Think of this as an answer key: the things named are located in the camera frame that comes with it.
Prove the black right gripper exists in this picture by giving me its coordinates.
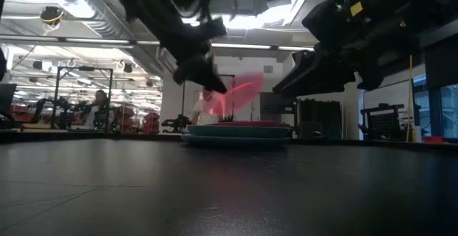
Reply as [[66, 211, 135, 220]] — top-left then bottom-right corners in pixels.
[[273, 0, 436, 99]]

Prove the black cabinet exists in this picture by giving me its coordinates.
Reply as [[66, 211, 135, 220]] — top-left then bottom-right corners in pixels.
[[297, 99, 344, 140]]

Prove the person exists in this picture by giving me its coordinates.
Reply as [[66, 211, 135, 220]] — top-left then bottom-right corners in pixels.
[[190, 87, 220, 126], [84, 89, 116, 131]]

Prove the small clear red plate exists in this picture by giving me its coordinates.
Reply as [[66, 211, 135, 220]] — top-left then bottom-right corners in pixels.
[[201, 72, 265, 118]]

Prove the black table mat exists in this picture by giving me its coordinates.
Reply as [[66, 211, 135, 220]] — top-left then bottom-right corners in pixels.
[[0, 137, 458, 236]]

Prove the dark monitor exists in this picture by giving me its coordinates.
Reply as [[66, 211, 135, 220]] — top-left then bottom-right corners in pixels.
[[0, 82, 18, 123]]

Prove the white cylinder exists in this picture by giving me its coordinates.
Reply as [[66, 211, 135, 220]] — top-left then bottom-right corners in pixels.
[[411, 124, 424, 144]]

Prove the large teal plastic plate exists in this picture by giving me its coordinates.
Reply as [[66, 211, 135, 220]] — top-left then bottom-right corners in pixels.
[[186, 124, 291, 139]]

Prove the red box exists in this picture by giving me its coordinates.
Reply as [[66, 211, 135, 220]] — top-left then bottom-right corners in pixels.
[[422, 135, 447, 144]]

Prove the black equipment cart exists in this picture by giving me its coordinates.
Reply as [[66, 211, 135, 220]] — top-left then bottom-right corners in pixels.
[[359, 102, 406, 141]]

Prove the pink plastic plate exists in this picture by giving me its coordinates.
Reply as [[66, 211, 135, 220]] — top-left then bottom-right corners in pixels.
[[206, 120, 284, 128]]

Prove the black ceiling camera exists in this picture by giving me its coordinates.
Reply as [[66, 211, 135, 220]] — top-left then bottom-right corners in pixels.
[[39, 6, 65, 26]]

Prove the black metal rig frame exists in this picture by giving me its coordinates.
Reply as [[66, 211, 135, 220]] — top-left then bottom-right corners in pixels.
[[52, 65, 115, 133]]

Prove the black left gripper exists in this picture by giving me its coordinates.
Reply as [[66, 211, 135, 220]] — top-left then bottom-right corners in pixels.
[[157, 12, 228, 95]]

